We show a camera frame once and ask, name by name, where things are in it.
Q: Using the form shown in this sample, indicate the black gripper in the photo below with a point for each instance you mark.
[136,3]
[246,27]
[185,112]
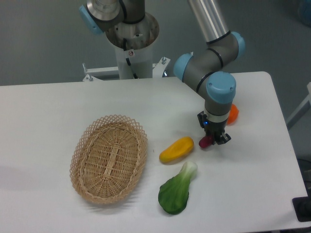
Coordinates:
[215,129]

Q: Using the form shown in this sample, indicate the purple sweet potato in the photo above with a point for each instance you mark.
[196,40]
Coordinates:
[206,141]

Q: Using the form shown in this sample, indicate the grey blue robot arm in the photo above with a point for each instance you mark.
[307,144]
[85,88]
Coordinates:
[203,74]

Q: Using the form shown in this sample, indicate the orange tangerine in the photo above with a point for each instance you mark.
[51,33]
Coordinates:
[233,115]

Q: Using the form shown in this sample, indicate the yellow mango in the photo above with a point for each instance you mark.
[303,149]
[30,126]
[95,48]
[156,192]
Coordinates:
[176,150]

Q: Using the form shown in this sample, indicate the green bok choy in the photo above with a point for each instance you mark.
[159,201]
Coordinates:
[174,193]

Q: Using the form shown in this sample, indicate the woven wicker basket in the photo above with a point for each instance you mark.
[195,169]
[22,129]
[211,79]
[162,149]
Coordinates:
[109,159]

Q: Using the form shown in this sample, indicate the black device at table edge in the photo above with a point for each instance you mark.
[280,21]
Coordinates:
[302,208]

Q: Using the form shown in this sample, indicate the white metal mounting frame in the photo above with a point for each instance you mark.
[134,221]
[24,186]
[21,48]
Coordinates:
[139,70]

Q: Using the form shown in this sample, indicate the white frame at right edge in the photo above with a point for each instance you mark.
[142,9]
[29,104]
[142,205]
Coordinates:
[300,110]

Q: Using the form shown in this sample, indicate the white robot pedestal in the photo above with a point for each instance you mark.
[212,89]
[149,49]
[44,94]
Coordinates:
[134,42]

